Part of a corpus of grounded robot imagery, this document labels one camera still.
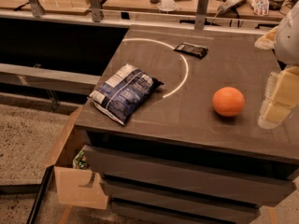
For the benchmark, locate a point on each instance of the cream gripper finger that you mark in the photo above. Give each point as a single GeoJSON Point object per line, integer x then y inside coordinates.
{"type": "Point", "coordinates": [267, 41]}
{"type": "Point", "coordinates": [281, 96]}

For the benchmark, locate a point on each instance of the blue chip bag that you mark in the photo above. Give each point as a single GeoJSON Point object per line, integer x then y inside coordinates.
{"type": "Point", "coordinates": [123, 93]}

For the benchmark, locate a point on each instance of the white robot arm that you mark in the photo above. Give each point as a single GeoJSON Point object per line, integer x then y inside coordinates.
{"type": "Point", "coordinates": [287, 38]}

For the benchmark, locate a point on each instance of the green snack bag in box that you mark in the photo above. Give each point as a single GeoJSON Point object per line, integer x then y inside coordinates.
{"type": "Point", "coordinates": [80, 161]}

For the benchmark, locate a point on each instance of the colourful packet on desk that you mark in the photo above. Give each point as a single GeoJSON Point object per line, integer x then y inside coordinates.
{"type": "Point", "coordinates": [260, 7]}

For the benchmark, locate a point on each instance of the black mesh cup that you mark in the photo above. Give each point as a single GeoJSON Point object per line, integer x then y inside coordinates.
{"type": "Point", "coordinates": [275, 4]}

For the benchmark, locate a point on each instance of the grey handheld device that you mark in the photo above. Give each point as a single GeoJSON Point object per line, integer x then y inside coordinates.
{"type": "Point", "coordinates": [228, 5]}

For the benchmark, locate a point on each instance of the orange fruit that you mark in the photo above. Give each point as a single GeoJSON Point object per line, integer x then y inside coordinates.
{"type": "Point", "coordinates": [228, 101]}

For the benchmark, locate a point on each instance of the grey drawer cabinet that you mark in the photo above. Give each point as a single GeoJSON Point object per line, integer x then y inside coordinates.
{"type": "Point", "coordinates": [176, 160]}

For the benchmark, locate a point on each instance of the white bowl on desk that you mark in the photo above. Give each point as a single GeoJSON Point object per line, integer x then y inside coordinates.
{"type": "Point", "coordinates": [167, 5]}

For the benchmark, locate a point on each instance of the cardboard box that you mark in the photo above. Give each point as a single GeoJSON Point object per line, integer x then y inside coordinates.
{"type": "Point", "coordinates": [74, 186]}

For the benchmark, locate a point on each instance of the metal bracket post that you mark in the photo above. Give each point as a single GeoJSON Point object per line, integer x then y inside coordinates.
{"type": "Point", "coordinates": [36, 8]}
{"type": "Point", "coordinates": [96, 10]}
{"type": "Point", "coordinates": [200, 17]}

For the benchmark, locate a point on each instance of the metal bracket post middle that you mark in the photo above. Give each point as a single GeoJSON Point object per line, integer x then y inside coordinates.
{"type": "Point", "coordinates": [96, 10]}

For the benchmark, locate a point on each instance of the metal bracket post left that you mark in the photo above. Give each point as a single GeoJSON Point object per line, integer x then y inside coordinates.
{"type": "Point", "coordinates": [36, 8]}

